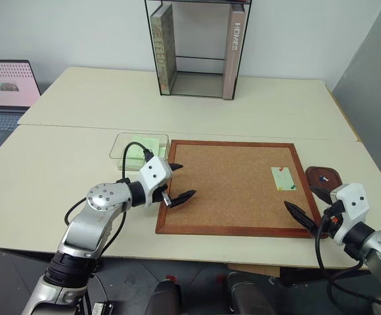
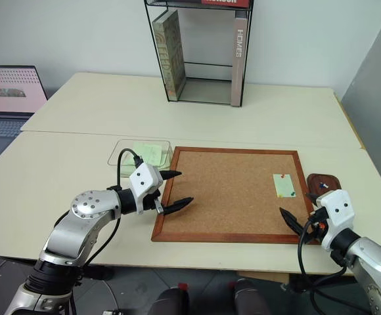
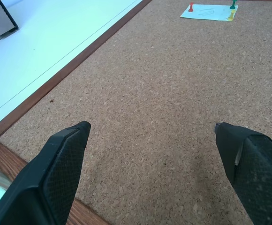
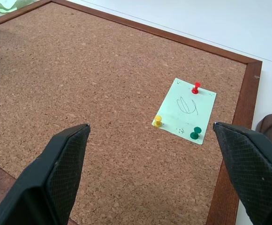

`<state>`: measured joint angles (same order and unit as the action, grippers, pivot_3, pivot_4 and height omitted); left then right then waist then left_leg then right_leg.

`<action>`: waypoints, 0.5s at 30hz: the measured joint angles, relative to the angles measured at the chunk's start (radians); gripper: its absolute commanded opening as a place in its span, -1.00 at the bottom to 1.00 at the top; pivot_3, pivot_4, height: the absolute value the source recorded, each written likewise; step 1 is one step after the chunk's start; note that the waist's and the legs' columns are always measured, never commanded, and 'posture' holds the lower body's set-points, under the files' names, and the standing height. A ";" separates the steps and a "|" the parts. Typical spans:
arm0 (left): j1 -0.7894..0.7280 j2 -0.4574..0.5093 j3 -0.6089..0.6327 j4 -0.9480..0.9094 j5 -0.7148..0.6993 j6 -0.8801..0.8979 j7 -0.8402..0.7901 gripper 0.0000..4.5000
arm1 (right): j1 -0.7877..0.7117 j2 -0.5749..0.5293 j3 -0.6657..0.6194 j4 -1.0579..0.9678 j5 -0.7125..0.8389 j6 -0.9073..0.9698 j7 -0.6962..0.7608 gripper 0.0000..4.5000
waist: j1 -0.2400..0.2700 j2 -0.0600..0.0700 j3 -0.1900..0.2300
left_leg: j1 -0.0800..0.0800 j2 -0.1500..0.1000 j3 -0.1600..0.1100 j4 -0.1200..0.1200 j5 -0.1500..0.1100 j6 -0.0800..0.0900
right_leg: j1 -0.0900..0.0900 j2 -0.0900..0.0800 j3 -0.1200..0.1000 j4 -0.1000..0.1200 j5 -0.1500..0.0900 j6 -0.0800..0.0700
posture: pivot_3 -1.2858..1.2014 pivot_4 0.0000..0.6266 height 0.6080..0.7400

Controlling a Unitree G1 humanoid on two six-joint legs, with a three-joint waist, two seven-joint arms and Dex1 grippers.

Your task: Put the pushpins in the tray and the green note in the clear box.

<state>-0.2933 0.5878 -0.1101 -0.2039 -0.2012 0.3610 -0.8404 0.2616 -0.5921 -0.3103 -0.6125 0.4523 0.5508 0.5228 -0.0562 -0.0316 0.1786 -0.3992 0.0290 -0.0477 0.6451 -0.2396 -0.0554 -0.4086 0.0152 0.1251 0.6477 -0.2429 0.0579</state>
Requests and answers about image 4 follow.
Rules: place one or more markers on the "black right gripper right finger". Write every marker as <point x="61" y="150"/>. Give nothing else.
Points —
<point x="251" y="168"/>

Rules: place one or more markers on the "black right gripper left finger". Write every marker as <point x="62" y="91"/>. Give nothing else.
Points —
<point x="44" y="182"/>

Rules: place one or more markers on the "green push pin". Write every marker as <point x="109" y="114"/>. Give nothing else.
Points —
<point x="195" y="133"/>

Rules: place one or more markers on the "light green paper note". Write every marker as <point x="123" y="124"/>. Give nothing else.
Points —
<point x="185" y="112"/>

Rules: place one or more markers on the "red push pin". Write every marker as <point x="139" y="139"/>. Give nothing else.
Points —
<point x="196" y="88"/>

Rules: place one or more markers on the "yellow push pin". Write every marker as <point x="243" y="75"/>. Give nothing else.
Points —
<point x="158" y="121"/>

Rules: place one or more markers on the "wood-framed cork board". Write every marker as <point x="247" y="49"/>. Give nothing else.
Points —
<point x="98" y="89"/>

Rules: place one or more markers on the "light green paper stack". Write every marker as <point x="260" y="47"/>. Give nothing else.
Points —
<point x="2" y="4"/>

